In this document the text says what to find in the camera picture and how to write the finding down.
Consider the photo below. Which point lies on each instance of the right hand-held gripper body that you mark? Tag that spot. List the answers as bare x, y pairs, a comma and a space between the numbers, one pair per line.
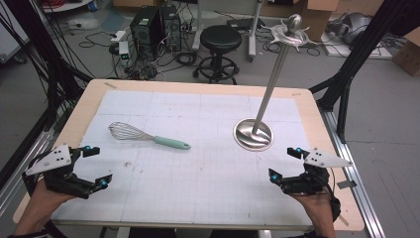
325, 159

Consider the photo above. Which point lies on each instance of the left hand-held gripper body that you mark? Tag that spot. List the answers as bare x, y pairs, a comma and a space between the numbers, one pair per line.
49, 160

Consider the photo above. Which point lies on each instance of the steel utensil stand with hooks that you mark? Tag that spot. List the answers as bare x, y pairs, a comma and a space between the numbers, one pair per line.
266, 102

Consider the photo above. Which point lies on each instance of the person's left hand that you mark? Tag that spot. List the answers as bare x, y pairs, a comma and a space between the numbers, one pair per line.
49, 201

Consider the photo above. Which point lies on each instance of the person's right hand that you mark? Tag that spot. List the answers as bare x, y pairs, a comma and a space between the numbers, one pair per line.
317, 206

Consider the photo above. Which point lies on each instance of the grey tape piece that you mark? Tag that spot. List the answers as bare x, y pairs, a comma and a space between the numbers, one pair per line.
346, 184

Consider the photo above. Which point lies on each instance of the white grid mat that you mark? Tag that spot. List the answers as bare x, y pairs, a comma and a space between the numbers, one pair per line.
198, 181

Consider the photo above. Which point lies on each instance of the white power adapter box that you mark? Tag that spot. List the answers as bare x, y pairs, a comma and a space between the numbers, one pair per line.
124, 51

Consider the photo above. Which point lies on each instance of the wooden table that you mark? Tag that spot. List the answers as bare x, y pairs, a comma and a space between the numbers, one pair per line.
198, 86

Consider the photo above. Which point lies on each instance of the white stand leg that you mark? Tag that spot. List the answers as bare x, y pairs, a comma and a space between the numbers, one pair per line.
253, 33
198, 26

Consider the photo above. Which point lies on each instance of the large black computer tower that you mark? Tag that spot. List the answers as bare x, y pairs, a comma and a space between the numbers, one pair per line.
145, 33

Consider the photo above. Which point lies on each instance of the brown cardboard box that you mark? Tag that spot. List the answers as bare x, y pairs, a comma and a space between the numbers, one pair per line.
407, 54

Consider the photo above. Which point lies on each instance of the grey headset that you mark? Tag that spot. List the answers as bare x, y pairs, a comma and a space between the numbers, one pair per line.
353, 28

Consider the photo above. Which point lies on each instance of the tall cardboard box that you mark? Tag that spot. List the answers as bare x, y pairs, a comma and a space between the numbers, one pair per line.
318, 16

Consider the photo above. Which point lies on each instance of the black round stool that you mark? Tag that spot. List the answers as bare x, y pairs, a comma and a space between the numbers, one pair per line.
221, 37

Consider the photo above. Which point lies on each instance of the flat black box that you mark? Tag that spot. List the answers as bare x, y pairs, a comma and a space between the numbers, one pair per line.
244, 23

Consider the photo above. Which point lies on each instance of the slim black computer tower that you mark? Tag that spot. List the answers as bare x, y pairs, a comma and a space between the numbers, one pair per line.
171, 29

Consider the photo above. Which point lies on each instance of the aluminium rail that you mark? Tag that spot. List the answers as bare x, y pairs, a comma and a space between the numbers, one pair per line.
358, 185
23, 165

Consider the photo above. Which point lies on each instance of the black metal frame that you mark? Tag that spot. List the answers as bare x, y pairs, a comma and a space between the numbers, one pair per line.
39, 49
360, 56

